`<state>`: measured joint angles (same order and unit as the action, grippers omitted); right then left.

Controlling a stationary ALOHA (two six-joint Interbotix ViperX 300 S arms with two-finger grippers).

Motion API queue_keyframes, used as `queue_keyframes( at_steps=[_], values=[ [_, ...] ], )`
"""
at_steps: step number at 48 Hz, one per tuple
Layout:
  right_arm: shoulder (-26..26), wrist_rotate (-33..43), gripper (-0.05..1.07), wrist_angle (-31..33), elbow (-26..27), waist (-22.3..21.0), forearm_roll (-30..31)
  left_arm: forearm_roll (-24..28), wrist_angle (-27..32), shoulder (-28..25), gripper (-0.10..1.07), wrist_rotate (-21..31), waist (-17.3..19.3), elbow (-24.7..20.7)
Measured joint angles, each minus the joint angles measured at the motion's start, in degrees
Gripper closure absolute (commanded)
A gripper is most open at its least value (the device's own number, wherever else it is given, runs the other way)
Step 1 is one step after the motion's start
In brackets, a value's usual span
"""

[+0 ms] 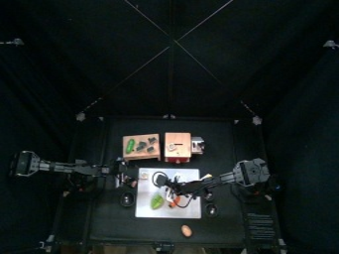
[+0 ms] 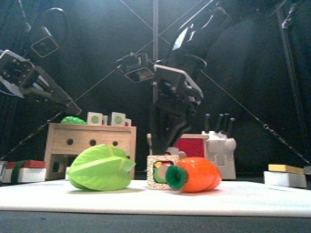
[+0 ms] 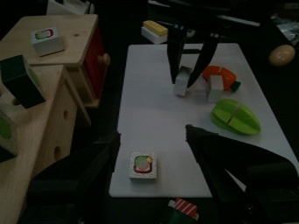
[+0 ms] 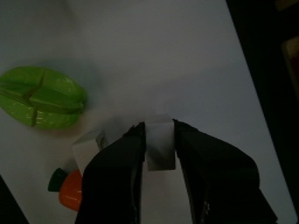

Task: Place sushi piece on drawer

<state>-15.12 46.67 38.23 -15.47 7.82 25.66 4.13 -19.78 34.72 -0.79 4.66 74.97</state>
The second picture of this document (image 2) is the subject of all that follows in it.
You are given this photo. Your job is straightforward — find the wooden toy drawer cabinet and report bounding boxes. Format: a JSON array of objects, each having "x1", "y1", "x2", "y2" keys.
[{"x1": 42, "y1": 122, "x2": 137, "y2": 181}]

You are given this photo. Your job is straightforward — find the dark slanted frame post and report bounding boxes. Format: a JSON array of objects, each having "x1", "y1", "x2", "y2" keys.
[{"x1": 276, "y1": 0, "x2": 309, "y2": 158}]

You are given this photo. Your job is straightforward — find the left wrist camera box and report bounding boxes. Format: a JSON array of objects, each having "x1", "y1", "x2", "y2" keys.
[{"x1": 27, "y1": 26, "x2": 61, "y2": 59}]

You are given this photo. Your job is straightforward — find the speckled sushi roll piece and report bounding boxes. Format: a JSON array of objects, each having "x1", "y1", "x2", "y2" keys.
[{"x1": 145, "y1": 154, "x2": 180, "y2": 191}]

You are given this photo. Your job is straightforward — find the black knife handle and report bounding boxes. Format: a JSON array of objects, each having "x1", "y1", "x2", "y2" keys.
[
  {"x1": 226, "y1": 116, "x2": 236, "y2": 139},
  {"x1": 214, "y1": 113, "x2": 224, "y2": 133},
  {"x1": 202, "y1": 113, "x2": 210, "y2": 134},
  {"x1": 221, "y1": 112, "x2": 230, "y2": 134}
]

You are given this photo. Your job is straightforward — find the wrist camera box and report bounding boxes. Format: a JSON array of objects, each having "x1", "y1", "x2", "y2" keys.
[
  {"x1": 114, "y1": 52, "x2": 156, "y2": 84},
  {"x1": 27, "y1": 26, "x2": 61, "y2": 59}
]

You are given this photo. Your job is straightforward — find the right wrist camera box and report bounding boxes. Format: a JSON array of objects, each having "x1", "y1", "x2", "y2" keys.
[{"x1": 114, "y1": 52, "x2": 156, "y2": 84}]

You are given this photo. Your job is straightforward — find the white toy knife block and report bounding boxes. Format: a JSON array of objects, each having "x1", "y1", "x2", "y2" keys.
[{"x1": 200, "y1": 130, "x2": 237, "y2": 180}]

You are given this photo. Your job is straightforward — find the green toy vegetable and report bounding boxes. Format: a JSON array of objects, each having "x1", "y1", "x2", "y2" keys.
[{"x1": 59, "y1": 116, "x2": 88, "y2": 126}]

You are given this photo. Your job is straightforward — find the red tuna nigiri sushi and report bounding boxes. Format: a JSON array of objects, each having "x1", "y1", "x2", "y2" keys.
[{"x1": 0, "y1": 159, "x2": 46, "y2": 185}]

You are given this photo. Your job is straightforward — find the wooden utensil handle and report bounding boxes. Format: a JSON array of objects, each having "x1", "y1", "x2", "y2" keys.
[{"x1": 145, "y1": 132, "x2": 154, "y2": 157}]

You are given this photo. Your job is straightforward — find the red box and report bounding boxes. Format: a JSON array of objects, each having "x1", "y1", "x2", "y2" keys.
[{"x1": 172, "y1": 133, "x2": 209, "y2": 159}]

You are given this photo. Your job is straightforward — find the orange toy persimmon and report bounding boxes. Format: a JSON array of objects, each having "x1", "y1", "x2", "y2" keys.
[{"x1": 164, "y1": 156, "x2": 222, "y2": 194}]

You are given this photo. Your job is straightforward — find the white cutting board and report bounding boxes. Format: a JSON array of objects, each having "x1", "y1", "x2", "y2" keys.
[{"x1": 0, "y1": 178, "x2": 311, "y2": 218}]

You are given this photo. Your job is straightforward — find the yellow egg nigiri sushi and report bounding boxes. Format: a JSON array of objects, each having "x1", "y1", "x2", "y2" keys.
[{"x1": 262, "y1": 163, "x2": 308, "y2": 189}]

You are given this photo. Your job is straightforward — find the green toy lettuce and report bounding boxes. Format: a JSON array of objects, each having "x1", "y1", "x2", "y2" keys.
[{"x1": 65, "y1": 143, "x2": 137, "y2": 192}]

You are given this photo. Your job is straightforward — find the white cucumber sushi roll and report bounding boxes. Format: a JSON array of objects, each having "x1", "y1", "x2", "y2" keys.
[
  {"x1": 109, "y1": 111, "x2": 128, "y2": 127},
  {"x1": 86, "y1": 111, "x2": 104, "y2": 127}
]

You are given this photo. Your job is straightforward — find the vertical metal frame pole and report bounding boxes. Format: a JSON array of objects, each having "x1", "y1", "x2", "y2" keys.
[{"x1": 152, "y1": 0, "x2": 160, "y2": 105}]

